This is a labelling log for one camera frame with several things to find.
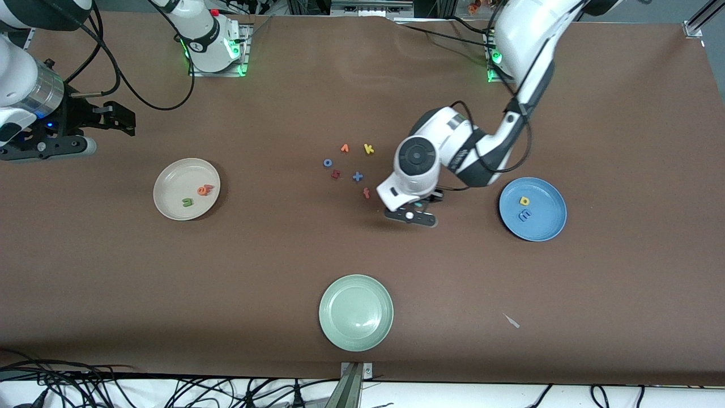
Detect beige round plate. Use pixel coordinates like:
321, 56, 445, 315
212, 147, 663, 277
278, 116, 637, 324
153, 158, 221, 221

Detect blue round plate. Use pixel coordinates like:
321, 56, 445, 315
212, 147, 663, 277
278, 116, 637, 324
498, 177, 568, 243

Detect pale green round plate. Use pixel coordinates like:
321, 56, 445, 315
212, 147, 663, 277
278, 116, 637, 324
318, 274, 394, 352

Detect grey power strip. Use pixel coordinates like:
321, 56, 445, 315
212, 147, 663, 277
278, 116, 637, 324
331, 0, 414, 18

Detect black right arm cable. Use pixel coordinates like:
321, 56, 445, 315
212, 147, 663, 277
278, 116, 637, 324
57, 0, 196, 112

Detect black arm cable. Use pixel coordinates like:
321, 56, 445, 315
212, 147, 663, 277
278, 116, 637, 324
57, 0, 196, 112
447, 0, 533, 193

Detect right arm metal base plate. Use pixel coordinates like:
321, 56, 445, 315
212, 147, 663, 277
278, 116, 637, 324
189, 22, 250, 78

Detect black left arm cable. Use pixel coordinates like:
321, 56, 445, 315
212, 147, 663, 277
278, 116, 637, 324
447, 0, 533, 193

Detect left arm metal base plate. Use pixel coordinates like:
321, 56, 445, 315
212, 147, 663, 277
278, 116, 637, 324
486, 31, 510, 84

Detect black base power cable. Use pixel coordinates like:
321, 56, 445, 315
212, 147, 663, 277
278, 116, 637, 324
394, 16, 496, 52

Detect thin black floor cable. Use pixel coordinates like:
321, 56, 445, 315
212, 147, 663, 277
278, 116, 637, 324
527, 384, 647, 408

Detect black floor cable bundle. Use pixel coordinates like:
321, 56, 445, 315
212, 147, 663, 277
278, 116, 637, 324
0, 348, 340, 408

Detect aluminium frame post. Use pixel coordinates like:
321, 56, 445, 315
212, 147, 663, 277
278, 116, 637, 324
683, 0, 725, 39

